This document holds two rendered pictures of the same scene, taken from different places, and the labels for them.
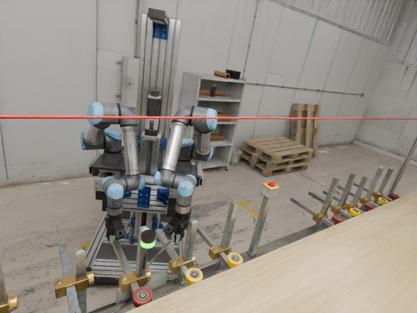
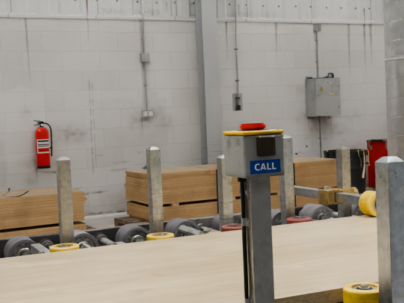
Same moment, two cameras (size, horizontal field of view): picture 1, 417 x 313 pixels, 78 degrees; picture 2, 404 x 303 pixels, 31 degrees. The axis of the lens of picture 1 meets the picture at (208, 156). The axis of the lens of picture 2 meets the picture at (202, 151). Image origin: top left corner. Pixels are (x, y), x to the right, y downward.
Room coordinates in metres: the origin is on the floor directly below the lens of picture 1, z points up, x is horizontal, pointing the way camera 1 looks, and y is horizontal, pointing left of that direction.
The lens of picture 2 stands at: (2.45, -0.22, 1.25)
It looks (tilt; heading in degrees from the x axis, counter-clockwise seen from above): 3 degrees down; 193
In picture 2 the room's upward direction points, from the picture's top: 2 degrees counter-clockwise
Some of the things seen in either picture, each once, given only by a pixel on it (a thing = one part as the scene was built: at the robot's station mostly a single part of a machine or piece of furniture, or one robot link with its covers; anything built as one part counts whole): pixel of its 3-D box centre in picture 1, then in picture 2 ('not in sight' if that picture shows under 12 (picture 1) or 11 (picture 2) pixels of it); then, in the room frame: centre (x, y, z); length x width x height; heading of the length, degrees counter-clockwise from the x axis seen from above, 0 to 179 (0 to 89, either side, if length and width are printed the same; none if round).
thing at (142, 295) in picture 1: (141, 303); not in sight; (0.76, 0.17, 0.85); 0.08 x 0.08 x 0.11
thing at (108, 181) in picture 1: (113, 185); not in sight; (1.20, 0.48, 1.12); 0.11 x 0.11 x 0.08; 37
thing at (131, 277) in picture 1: (135, 280); not in sight; (0.88, 0.23, 0.85); 0.13 x 0.06 x 0.05; 127
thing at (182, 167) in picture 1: (182, 163); not in sight; (1.73, 0.18, 1.09); 0.15 x 0.15 x 0.10
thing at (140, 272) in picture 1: (140, 269); not in sight; (0.89, 0.22, 0.90); 0.03 x 0.03 x 0.48; 37
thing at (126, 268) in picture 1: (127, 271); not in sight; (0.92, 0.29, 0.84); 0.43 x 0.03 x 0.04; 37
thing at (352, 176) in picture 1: (343, 199); not in sight; (1.95, -1.18, 0.93); 0.03 x 0.03 x 0.48; 37
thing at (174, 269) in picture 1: (182, 263); not in sight; (1.03, 0.04, 0.84); 0.13 x 0.06 x 0.05; 127
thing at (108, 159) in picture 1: (112, 154); not in sight; (1.66, 0.67, 1.09); 0.15 x 0.15 x 0.10
